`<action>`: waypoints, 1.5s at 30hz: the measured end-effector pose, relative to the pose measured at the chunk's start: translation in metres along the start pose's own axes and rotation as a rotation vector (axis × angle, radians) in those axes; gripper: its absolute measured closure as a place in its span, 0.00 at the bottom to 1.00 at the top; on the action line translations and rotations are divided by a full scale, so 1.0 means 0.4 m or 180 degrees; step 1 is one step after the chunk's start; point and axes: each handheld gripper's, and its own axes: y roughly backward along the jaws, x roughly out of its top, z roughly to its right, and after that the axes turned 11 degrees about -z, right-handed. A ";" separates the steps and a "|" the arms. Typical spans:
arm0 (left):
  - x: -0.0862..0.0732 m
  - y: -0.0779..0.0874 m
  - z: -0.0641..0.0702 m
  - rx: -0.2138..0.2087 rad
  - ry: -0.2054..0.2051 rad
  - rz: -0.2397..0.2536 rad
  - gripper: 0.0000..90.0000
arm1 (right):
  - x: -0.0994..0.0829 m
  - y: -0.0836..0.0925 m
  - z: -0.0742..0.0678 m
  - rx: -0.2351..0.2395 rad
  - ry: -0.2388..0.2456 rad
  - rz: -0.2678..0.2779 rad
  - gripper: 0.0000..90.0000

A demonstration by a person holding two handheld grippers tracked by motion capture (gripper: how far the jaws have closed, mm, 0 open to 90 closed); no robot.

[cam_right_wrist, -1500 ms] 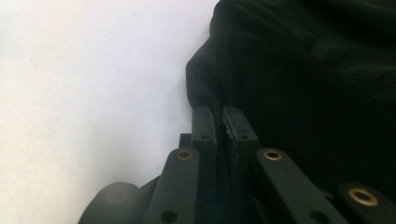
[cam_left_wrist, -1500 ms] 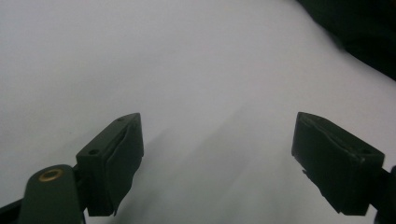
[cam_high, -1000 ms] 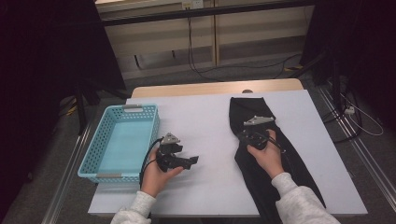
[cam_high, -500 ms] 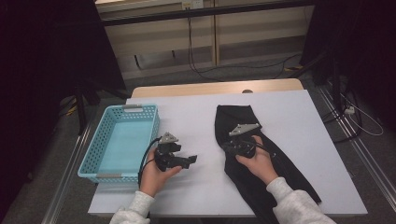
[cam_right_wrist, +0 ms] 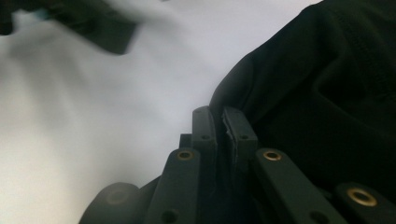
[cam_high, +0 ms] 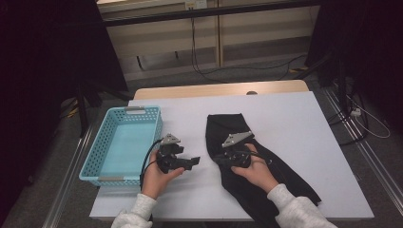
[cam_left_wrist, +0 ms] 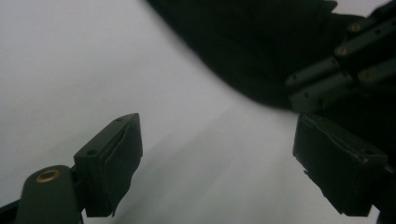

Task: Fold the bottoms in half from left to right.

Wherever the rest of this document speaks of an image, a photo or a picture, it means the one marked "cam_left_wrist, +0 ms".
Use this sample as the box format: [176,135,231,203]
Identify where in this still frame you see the black pants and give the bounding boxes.
[144,0,396,157]

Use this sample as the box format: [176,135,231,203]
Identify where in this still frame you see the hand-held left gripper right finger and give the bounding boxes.
[292,113,389,217]

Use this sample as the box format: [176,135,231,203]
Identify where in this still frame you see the white table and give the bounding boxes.
[0,0,396,224]

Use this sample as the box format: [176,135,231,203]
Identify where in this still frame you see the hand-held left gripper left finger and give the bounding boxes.
[74,112,144,218]

